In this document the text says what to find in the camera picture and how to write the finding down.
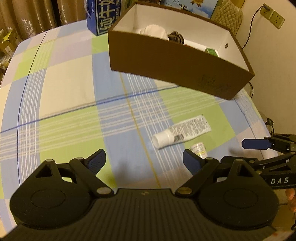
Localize white rolled sock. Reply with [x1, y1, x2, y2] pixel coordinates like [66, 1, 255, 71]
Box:
[134, 25, 168, 40]

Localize brown cardboard shoe box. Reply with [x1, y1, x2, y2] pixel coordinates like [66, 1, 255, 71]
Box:
[108, 1, 254, 100]

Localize dark blue milk carton box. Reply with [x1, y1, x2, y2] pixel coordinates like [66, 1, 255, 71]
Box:
[84, 0, 126, 36]

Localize light blue milk carton box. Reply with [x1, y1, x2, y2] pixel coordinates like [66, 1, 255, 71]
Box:
[160, 0, 218, 19]

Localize small white pill bottle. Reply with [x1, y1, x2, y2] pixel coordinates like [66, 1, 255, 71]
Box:
[190, 142, 208, 159]

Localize brown patterned curtain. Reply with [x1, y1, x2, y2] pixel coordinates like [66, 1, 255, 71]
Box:
[1, 0, 86, 40]

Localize white cream tube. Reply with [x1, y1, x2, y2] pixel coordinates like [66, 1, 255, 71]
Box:
[152, 115, 212, 149]

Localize beige wall socket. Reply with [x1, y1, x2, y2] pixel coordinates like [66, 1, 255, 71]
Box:
[260, 4, 285, 29]

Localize person's hand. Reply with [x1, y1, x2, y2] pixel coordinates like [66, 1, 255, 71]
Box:
[285, 188, 296, 219]

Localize cluttered cardboard pile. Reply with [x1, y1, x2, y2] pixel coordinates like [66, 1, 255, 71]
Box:
[1, 28, 22, 76]

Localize beige quilted cushion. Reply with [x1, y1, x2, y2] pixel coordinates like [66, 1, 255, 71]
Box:
[210, 0, 243, 36]

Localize black power cable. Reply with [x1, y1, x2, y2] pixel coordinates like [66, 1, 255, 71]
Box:
[241, 6, 269, 50]

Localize small green box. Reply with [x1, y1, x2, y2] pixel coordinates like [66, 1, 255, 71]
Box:
[205, 48, 219, 57]

